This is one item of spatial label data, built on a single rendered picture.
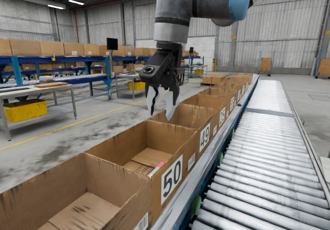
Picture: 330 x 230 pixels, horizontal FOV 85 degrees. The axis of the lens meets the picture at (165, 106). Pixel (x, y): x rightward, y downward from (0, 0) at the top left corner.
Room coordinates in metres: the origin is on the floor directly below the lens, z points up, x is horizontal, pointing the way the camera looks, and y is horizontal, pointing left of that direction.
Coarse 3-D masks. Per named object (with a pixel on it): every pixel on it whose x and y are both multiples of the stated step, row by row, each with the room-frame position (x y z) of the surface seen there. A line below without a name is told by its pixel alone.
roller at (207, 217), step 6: (204, 210) 0.62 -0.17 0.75; (198, 216) 0.60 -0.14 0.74; (204, 216) 0.59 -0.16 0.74; (210, 216) 0.59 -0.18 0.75; (216, 216) 0.59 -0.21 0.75; (204, 222) 0.58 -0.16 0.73; (210, 222) 0.57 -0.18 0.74; (216, 222) 0.57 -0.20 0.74; (222, 222) 0.56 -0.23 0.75; (228, 222) 0.56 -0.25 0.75; (216, 228) 0.56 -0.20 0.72; (222, 228) 0.55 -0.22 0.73; (228, 228) 0.54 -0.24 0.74; (234, 228) 0.54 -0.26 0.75; (240, 228) 0.53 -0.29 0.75; (246, 228) 0.54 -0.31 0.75
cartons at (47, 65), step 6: (114, 60) 12.68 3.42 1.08; (138, 60) 14.77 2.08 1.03; (6, 66) 7.22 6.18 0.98; (12, 66) 7.38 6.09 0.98; (24, 66) 7.71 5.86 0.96; (30, 66) 7.92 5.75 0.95; (42, 66) 8.34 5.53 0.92; (48, 66) 8.58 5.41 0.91; (54, 66) 8.81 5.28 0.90; (60, 66) 9.07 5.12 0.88; (66, 66) 9.32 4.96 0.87; (72, 66) 9.61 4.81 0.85; (84, 66) 10.46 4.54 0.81; (90, 66) 10.60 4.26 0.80
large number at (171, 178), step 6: (180, 156) 0.60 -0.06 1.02; (174, 162) 0.56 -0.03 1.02; (180, 162) 0.60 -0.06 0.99; (168, 168) 0.52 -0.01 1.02; (174, 168) 0.56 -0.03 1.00; (180, 168) 0.60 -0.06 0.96; (168, 174) 0.52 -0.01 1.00; (174, 174) 0.56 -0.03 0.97; (180, 174) 0.60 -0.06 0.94; (162, 180) 0.48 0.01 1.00; (168, 180) 0.52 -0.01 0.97; (174, 180) 0.56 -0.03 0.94; (162, 186) 0.48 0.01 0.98; (168, 186) 0.52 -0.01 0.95; (174, 186) 0.56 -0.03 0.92; (162, 192) 0.48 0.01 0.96; (168, 192) 0.52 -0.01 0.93; (162, 198) 0.48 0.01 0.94
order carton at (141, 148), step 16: (128, 128) 0.79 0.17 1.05; (144, 128) 0.89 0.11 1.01; (160, 128) 0.87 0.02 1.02; (176, 128) 0.82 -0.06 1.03; (112, 144) 0.69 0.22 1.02; (128, 144) 0.78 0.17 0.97; (144, 144) 0.89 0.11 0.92; (160, 144) 0.87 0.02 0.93; (176, 144) 0.82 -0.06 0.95; (192, 144) 0.71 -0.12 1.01; (112, 160) 0.69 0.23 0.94; (128, 160) 0.77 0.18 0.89; (144, 160) 0.77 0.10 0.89; (160, 160) 0.77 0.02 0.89; (160, 176) 0.47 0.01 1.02; (160, 192) 0.47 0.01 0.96; (160, 208) 0.47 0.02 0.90
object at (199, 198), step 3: (198, 198) 0.58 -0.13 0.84; (195, 201) 0.57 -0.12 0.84; (198, 201) 0.57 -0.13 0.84; (195, 204) 0.56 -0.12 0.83; (198, 204) 0.57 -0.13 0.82; (195, 207) 0.55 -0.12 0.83; (198, 207) 0.57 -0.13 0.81; (195, 210) 0.55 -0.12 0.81; (198, 210) 0.57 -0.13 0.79; (195, 213) 0.55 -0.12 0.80
